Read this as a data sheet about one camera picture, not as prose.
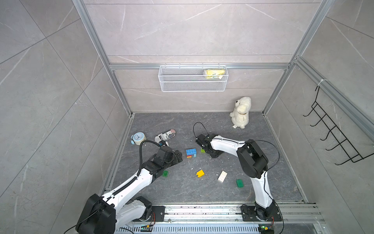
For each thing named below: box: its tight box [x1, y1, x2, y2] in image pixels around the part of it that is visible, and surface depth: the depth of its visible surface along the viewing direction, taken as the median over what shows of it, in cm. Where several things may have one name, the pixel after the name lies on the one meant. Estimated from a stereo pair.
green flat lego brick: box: [236, 178, 244, 188], surface depth 85 cm
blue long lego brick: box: [186, 148, 197, 158], surface depth 92 cm
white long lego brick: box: [217, 170, 228, 184], surface depth 87 cm
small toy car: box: [154, 128, 177, 143], surface depth 103 cm
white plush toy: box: [229, 96, 252, 130], surface depth 106 cm
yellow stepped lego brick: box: [196, 169, 206, 178], surface depth 88 cm
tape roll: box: [130, 131, 147, 146], surface depth 103 cm
